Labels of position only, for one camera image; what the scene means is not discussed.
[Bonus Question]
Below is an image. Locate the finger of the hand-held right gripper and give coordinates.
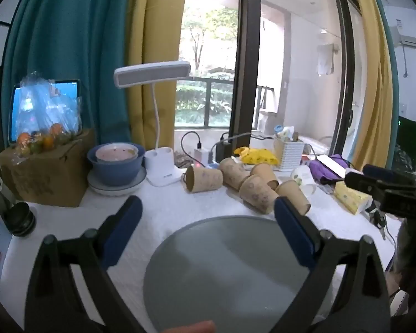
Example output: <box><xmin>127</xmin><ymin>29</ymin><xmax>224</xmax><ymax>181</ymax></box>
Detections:
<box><xmin>344</xmin><ymin>172</ymin><xmax>390</xmax><ymax>196</ymax></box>
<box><xmin>362</xmin><ymin>164</ymin><xmax>416</xmax><ymax>183</ymax></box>

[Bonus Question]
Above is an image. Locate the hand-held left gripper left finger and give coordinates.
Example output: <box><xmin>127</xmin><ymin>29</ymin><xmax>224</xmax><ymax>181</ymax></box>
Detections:
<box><xmin>24</xmin><ymin>195</ymin><xmax>144</xmax><ymax>333</ymax></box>

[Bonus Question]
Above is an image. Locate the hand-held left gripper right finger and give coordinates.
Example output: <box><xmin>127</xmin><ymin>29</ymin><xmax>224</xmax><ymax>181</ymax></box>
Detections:
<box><xmin>270</xmin><ymin>196</ymin><xmax>391</xmax><ymax>333</ymax></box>

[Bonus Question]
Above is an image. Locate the person's right forearm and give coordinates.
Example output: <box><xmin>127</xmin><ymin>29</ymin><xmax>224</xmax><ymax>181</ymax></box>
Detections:
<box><xmin>390</xmin><ymin>217</ymin><xmax>416</xmax><ymax>320</ymax></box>

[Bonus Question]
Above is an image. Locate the brown paper cup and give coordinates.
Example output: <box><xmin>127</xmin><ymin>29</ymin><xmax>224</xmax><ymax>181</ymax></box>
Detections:
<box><xmin>218</xmin><ymin>157</ymin><xmax>251</xmax><ymax>191</ymax></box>
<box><xmin>275</xmin><ymin>180</ymin><xmax>312</xmax><ymax>216</ymax></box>
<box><xmin>250</xmin><ymin>162</ymin><xmax>280</xmax><ymax>191</ymax></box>
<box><xmin>239</xmin><ymin>175</ymin><xmax>280</xmax><ymax>215</ymax></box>
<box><xmin>184</xmin><ymin>165</ymin><xmax>224</xmax><ymax>194</ymax></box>

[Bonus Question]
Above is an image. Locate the white printed cup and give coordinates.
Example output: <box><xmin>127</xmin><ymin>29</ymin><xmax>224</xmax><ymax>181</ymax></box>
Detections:
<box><xmin>290</xmin><ymin>165</ymin><xmax>317</xmax><ymax>198</ymax></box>

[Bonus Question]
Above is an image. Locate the person's left hand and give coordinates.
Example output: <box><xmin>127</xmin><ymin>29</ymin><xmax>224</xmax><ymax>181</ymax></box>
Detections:
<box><xmin>162</xmin><ymin>321</ymin><xmax>216</xmax><ymax>333</ymax></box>

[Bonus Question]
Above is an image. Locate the yellow tissue pack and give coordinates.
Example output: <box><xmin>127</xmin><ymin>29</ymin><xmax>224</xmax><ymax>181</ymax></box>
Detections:
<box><xmin>333</xmin><ymin>180</ymin><xmax>372</xmax><ymax>215</ymax></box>

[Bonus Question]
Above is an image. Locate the white phone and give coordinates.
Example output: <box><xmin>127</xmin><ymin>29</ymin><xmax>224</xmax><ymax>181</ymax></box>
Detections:
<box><xmin>316</xmin><ymin>155</ymin><xmax>347</xmax><ymax>178</ymax></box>

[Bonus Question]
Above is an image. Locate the bunch of keys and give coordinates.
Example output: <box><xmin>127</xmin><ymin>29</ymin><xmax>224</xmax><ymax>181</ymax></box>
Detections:
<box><xmin>367</xmin><ymin>207</ymin><xmax>389</xmax><ymax>241</ymax></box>

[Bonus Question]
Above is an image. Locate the black device with green light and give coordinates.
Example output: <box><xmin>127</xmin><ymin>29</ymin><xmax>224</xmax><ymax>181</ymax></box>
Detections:
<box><xmin>397</xmin><ymin>108</ymin><xmax>416</xmax><ymax>175</ymax></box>

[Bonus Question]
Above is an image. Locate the pale blue plate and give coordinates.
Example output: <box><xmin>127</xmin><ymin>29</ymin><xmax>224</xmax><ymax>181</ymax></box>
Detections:
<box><xmin>87</xmin><ymin>166</ymin><xmax>148</xmax><ymax>197</ymax></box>

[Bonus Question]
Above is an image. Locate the purple cloth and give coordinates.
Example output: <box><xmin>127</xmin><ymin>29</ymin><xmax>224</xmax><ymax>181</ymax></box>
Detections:
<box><xmin>308</xmin><ymin>154</ymin><xmax>351</xmax><ymax>185</ymax></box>

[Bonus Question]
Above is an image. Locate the blue bowl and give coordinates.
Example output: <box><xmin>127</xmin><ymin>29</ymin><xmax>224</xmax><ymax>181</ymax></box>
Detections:
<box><xmin>87</xmin><ymin>142</ymin><xmax>146</xmax><ymax>186</ymax></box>

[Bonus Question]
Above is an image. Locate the white desk lamp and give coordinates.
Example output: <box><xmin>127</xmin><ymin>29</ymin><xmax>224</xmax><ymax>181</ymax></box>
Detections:
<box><xmin>113</xmin><ymin>60</ymin><xmax>192</xmax><ymax>187</ymax></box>

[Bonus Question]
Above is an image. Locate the pink bowl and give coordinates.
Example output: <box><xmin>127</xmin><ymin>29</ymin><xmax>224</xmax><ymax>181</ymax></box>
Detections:
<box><xmin>95</xmin><ymin>145</ymin><xmax>139</xmax><ymax>163</ymax></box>

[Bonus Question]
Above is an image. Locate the white ribbed holder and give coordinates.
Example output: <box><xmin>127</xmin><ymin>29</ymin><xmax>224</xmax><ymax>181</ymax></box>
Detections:
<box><xmin>273</xmin><ymin>138</ymin><xmax>305</xmax><ymax>171</ymax></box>

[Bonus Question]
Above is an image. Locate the grey round plate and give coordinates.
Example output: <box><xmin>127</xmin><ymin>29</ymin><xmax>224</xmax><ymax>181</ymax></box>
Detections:
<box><xmin>143</xmin><ymin>215</ymin><xmax>333</xmax><ymax>333</ymax></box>

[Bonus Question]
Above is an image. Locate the yellow printed cloth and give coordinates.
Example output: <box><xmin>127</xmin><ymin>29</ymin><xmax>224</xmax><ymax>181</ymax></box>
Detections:
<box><xmin>233</xmin><ymin>146</ymin><xmax>277</xmax><ymax>166</ymax></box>

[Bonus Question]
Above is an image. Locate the cardboard box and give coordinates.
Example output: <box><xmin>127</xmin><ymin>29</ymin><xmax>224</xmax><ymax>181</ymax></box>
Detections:
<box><xmin>0</xmin><ymin>128</ymin><xmax>96</xmax><ymax>208</ymax></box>

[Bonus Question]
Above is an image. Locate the yellow curtain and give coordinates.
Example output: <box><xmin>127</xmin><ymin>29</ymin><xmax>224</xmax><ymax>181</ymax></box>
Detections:
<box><xmin>346</xmin><ymin>0</ymin><xmax>394</xmax><ymax>173</ymax></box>
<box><xmin>126</xmin><ymin>0</ymin><xmax>192</xmax><ymax>150</ymax></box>

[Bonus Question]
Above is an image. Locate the black round lens cap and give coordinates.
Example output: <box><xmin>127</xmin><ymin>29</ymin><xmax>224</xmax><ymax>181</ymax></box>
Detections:
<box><xmin>7</xmin><ymin>201</ymin><xmax>37</xmax><ymax>237</ymax></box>

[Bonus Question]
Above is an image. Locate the white charger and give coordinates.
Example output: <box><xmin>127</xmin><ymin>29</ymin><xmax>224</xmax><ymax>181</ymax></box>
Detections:
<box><xmin>193</xmin><ymin>147</ymin><xmax>212</xmax><ymax>166</ymax></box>

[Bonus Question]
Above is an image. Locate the black charger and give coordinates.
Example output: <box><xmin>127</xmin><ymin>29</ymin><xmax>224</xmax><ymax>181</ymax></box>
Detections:
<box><xmin>214</xmin><ymin>132</ymin><xmax>231</xmax><ymax>164</ymax></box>

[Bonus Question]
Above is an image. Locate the white hanging towel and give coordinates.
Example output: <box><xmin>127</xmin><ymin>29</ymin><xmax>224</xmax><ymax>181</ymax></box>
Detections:
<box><xmin>316</xmin><ymin>43</ymin><xmax>341</xmax><ymax>76</ymax></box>

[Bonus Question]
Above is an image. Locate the plastic bag of fruit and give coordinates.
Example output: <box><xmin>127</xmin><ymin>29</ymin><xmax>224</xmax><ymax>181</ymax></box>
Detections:
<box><xmin>14</xmin><ymin>72</ymin><xmax>84</xmax><ymax>157</ymax></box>

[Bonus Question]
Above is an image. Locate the white air conditioner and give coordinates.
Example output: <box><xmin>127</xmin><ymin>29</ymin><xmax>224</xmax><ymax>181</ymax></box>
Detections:
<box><xmin>389</xmin><ymin>24</ymin><xmax>416</xmax><ymax>51</ymax></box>

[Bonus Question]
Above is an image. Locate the tablet screen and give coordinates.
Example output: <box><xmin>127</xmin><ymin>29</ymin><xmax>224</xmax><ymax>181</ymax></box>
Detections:
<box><xmin>8</xmin><ymin>79</ymin><xmax>81</xmax><ymax>145</ymax></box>

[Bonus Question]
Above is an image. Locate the white cable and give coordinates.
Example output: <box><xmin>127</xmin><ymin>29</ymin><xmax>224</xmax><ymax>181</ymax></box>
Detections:
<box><xmin>225</xmin><ymin>132</ymin><xmax>282</xmax><ymax>143</ymax></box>

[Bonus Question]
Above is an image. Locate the black cable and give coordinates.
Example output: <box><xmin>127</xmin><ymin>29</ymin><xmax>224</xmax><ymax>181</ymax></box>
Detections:
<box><xmin>180</xmin><ymin>131</ymin><xmax>204</xmax><ymax>150</ymax></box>

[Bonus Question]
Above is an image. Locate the dark window frame post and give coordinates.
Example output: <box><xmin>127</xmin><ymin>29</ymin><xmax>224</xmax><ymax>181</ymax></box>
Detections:
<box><xmin>230</xmin><ymin>0</ymin><xmax>261</xmax><ymax>140</ymax></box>

